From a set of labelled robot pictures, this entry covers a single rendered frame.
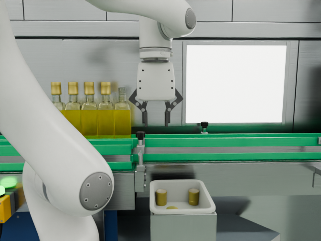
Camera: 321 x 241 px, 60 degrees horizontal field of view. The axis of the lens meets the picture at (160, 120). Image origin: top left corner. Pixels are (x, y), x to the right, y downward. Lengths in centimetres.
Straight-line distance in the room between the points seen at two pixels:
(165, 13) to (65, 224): 49
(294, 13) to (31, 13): 104
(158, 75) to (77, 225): 40
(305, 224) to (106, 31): 120
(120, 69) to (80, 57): 16
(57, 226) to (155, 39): 47
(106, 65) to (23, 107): 67
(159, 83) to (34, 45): 66
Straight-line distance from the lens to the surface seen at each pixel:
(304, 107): 133
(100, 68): 114
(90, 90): 101
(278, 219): 142
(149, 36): 71
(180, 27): 66
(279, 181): 111
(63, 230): 64
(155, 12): 62
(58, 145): 51
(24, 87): 50
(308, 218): 148
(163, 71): 72
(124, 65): 113
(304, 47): 132
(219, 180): 103
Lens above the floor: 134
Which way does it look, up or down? 8 degrees down
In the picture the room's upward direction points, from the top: straight up
